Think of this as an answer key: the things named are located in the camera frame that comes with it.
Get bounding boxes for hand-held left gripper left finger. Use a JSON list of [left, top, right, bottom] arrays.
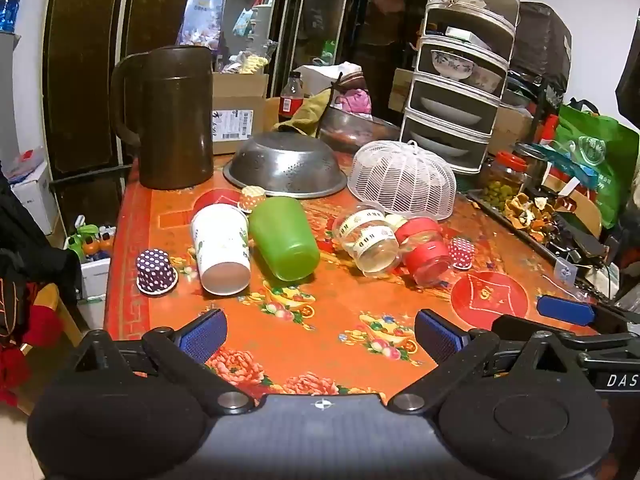
[[67, 308, 256, 416]]

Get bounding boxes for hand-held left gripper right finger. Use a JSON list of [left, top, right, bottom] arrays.
[[388, 309, 583, 414]]

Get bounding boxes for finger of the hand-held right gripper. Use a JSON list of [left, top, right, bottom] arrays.
[[536, 295, 640, 332], [491, 314, 640, 357]]

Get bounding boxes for purple polka dot paper cup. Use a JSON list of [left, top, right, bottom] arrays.
[[136, 249, 179, 295]]

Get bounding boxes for red polka dot paper cup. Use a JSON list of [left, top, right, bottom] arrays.
[[448, 237, 476, 270]]

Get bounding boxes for clear cup with red bands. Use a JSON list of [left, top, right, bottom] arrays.
[[396, 217, 452, 286]]

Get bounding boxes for white printed paper cup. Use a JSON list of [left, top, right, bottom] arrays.
[[190, 203, 252, 296]]

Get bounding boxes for green plastic cup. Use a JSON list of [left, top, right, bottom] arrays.
[[248, 196, 321, 282]]

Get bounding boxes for orange polka dot paper cup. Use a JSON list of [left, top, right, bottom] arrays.
[[238, 186, 267, 214]]

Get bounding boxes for black tray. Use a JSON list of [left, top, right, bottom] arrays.
[[467, 187, 608, 283]]

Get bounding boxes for dried orange peels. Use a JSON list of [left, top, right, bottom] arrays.
[[504, 192, 562, 242]]

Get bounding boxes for clear glass jar white label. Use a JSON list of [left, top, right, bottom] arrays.
[[351, 221, 405, 276], [332, 202, 396, 253]]

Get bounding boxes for orange floral tablecloth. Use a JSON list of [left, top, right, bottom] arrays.
[[103, 152, 617, 402]]

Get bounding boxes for glass jar with red lid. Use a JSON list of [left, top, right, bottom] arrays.
[[482, 151, 529, 211]]

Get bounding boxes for wooden chair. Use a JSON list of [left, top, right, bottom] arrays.
[[22, 282, 84, 357]]

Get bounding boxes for green and orange toy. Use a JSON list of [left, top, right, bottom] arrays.
[[64, 216, 117, 264]]

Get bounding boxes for dark glass jar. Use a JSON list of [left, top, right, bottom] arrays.
[[515, 142, 549, 189]]

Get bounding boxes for green shopping bag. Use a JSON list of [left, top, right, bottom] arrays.
[[552, 103, 640, 229]]

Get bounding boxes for white mesh food cover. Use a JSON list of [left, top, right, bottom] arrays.
[[348, 140, 458, 222]]

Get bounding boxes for red cloth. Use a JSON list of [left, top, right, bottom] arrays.
[[0, 280, 64, 407]]

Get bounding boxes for black jacket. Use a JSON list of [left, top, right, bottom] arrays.
[[0, 160, 84, 342]]

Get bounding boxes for brown cardboard box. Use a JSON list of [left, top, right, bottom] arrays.
[[487, 104, 534, 156]]

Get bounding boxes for white tiered dish rack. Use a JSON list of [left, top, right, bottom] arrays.
[[399, 0, 521, 175]]

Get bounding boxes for metal colander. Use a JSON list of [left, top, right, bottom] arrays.
[[223, 131, 348, 199]]

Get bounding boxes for white plate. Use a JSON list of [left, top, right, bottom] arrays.
[[420, 97, 484, 126], [410, 132, 472, 157]]

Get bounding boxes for white cardboard box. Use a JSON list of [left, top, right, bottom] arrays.
[[9, 162, 59, 237]]

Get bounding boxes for brown plastic pitcher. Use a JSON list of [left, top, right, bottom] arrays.
[[110, 45, 216, 191]]

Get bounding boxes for metal basin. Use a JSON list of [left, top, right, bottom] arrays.
[[318, 107, 401, 154]]

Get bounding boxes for cardboard box with labels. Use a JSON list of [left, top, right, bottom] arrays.
[[211, 71, 270, 156]]

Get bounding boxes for white ceramic bowl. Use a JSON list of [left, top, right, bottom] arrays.
[[469, 66, 504, 94]]

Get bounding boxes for yellow-green cloth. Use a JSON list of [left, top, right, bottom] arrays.
[[284, 88, 334, 136]]

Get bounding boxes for pink cloth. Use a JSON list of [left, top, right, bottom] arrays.
[[334, 87, 374, 115]]

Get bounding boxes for cola bottle red label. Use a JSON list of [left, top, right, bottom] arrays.
[[278, 71, 306, 124]]

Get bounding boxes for floral ceramic bowl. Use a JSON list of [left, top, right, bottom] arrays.
[[431, 50, 476, 80]]

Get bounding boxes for black bag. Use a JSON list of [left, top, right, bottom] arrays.
[[512, 1, 573, 92]]

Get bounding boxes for dark wooden cabinet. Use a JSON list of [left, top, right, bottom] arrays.
[[42, 0, 457, 221]]

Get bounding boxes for hanging snack bag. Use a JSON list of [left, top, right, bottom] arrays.
[[176, 0, 232, 51]]

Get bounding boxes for blue plastic bottle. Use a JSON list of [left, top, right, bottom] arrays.
[[0, 0, 24, 33]]

